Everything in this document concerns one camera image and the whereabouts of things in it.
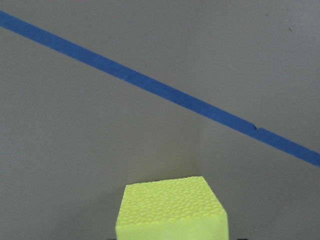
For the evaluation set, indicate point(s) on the yellow foam block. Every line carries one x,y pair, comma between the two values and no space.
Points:
173,209

